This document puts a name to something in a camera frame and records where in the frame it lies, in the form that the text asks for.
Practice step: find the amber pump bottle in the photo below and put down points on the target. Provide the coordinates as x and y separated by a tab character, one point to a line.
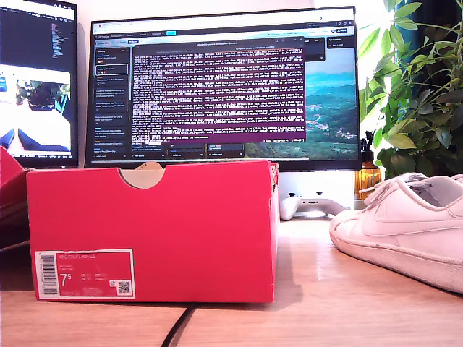
367	177

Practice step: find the large black computer monitor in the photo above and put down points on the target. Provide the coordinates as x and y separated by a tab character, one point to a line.
217	90

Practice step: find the red cardboard shoebox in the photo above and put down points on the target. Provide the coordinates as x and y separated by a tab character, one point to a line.
181	235

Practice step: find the small black computer monitor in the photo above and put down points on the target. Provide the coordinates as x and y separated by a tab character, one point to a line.
36	43

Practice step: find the beige packing paper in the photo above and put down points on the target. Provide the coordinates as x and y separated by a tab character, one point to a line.
143	177

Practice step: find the white leather sneaker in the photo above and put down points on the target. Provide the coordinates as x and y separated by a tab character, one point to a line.
398	231

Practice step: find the green leafy houseplant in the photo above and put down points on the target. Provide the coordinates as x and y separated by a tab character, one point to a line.
423	108

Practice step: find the white game controller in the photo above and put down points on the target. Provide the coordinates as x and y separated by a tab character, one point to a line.
311	206

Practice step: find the red shoebox lid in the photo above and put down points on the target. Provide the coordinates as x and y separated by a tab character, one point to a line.
11	188

